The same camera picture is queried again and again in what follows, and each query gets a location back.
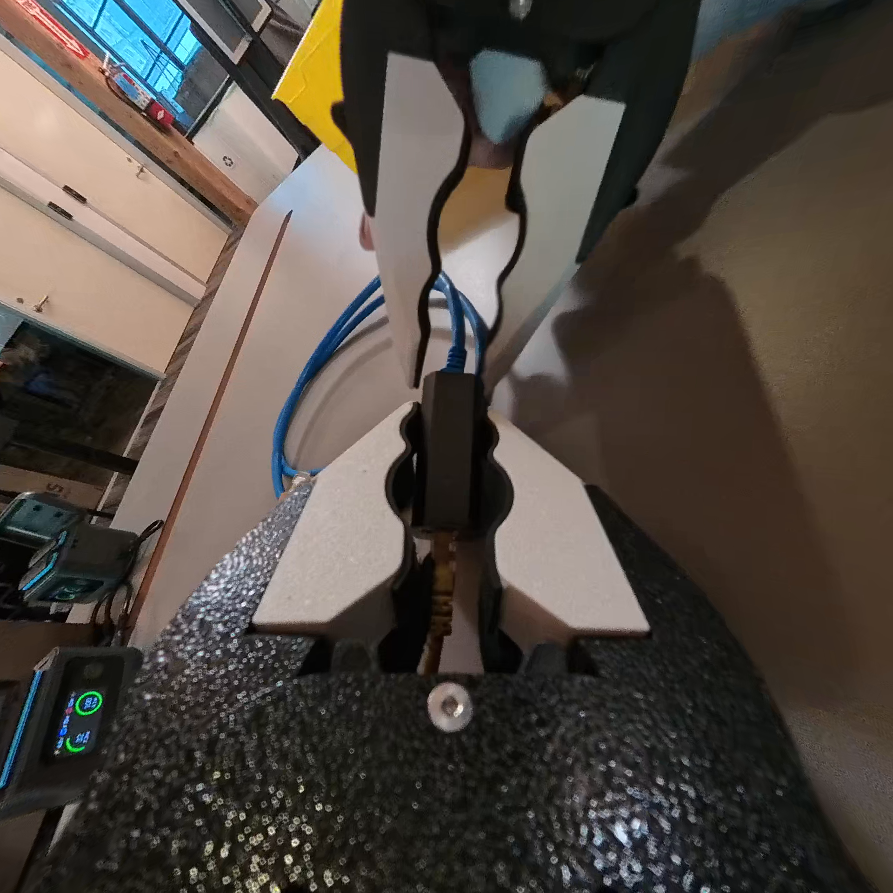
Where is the blue ethernet cable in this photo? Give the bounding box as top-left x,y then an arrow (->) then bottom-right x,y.
272,272 -> 489,500

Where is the black power station green display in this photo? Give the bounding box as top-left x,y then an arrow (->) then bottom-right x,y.
0,645 -> 144,820

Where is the wooden post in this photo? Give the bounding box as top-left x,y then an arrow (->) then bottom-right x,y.
0,0 -> 259,227

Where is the white door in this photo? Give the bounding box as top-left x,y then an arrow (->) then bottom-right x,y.
0,185 -> 210,378
0,35 -> 234,280

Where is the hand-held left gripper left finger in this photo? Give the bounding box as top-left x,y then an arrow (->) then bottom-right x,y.
251,401 -> 428,641

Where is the large paned window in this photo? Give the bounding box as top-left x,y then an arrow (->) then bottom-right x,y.
59,0 -> 234,133

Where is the grey power station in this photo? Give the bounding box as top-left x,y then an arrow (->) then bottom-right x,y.
0,492 -> 140,608

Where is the black ethernet coupler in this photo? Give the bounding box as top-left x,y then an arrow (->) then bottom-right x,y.
412,371 -> 486,541

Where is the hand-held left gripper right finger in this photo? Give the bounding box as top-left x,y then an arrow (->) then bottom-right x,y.
478,412 -> 653,641

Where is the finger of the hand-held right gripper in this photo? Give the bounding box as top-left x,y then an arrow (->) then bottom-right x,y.
361,50 -> 470,390
480,92 -> 626,395

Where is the large yellow bin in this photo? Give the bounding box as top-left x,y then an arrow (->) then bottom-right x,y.
272,0 -> 360,175

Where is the yellow ethernet cable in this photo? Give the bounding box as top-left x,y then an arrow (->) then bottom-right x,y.
417,530 -> 461,676

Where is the grey panel on stand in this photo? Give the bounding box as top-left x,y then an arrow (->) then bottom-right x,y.
174,0 -> 274,62

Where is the white recycling bin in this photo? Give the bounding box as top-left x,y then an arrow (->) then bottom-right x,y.
190,89 -> 302,205

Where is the red sign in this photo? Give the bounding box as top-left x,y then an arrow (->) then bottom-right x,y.
17,0 -> 90,60

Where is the red fire extinguisher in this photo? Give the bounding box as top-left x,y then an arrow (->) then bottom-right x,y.
105,64 -> 175,128

